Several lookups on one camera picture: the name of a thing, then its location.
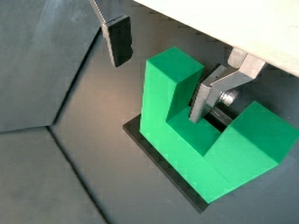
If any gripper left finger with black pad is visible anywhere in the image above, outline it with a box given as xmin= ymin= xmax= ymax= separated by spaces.
xmin=89 ymin=0 xmax=133 ymax=67

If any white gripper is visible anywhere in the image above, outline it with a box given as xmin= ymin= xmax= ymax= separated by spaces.
xmin=135 ymin=0 xmax=299 ymax=77

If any black angled fixture bracket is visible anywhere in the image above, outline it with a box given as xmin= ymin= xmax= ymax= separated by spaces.
xmin=123 ymin=103 xmax=237 ymax=214

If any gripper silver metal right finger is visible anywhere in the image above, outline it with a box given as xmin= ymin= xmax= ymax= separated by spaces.
xmin=189 ymin=48 xmax=265 ymax=123

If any green U-shaped block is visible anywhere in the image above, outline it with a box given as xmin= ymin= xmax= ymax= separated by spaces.
xmin=140 ymin=47 xmax=299 ymax=202

